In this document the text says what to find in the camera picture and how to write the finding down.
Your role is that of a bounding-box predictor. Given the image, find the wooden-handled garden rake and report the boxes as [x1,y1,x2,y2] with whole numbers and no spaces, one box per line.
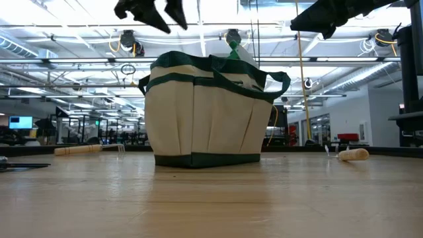
[54,143,126,157]

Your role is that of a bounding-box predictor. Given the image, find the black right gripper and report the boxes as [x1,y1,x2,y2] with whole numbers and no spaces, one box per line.
[290,0,399,40]

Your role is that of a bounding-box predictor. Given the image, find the yellow hanging cable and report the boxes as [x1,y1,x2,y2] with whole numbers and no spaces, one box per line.
[295,0,313,146]

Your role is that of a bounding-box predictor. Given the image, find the cream canvas green-trimmed gardening bag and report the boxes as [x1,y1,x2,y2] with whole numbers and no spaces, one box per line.
[137,50,291,169]

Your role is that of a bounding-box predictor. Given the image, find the black aluminium table frame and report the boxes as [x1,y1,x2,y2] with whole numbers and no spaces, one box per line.
[0,144,423,159]

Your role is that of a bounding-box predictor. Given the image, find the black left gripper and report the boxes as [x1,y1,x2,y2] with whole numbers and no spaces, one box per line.
[114,0,188,34]

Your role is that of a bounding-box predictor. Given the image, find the black cabinet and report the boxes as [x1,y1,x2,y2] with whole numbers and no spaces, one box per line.
[267,104,288,146]

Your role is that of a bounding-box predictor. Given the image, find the thin yellow cable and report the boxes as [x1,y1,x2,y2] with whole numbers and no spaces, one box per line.
[266,104,279,146]

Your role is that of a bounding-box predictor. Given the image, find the short wooden-handled garden tool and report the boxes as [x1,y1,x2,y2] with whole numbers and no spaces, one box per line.
[324,144,370,162]

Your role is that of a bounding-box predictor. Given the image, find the green plastic spray bottle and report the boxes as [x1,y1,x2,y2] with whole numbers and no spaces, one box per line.
[226,40,260,69]

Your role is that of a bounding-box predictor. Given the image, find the green-handled pruning shears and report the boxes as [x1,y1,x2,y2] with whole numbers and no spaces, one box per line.
[0,155,52,173]

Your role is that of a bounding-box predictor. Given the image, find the computer monitor showing blue screen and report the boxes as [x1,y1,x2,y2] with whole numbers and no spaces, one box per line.
[8,115,34,130]

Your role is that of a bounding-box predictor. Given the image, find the grey side table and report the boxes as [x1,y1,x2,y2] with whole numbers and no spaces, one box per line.
[388,110,423,132]

